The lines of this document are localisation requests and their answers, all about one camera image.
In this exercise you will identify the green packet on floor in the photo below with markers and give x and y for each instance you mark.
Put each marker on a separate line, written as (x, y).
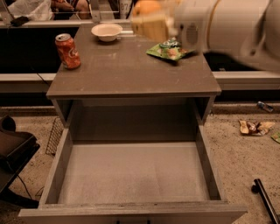
(276, 137)

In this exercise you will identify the white paper bowl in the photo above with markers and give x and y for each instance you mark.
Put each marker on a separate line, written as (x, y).
(106, 32)

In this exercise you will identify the black wire rack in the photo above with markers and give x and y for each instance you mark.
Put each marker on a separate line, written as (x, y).
(54, 138)

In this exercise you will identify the small blue wrapper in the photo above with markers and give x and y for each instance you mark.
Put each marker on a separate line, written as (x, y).
(264, 106)

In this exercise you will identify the open grey top drawer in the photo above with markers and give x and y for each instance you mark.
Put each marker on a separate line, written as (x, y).
(135, 163)

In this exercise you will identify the grey drawer cabinet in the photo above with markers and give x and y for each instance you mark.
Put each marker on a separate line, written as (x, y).
(121, 94)

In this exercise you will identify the orange soda can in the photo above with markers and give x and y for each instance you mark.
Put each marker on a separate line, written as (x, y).
(67, 51)

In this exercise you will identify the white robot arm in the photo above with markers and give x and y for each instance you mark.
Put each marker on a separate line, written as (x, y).
(245, 30)

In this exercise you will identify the black tray stand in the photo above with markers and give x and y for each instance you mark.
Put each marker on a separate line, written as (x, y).
(16, 150)

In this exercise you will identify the crumpled snack wrapper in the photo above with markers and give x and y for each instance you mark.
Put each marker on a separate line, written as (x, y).
(255, 128)

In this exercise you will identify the black metal bar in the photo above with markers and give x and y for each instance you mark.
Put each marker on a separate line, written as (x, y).
(258, 188)

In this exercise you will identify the green chip bag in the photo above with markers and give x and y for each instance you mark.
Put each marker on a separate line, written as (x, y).
(171, 49)

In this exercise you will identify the orange fruit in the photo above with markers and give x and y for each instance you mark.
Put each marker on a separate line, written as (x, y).
(143, 7)

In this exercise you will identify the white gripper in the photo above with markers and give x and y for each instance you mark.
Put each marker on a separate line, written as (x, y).
(191, 27)

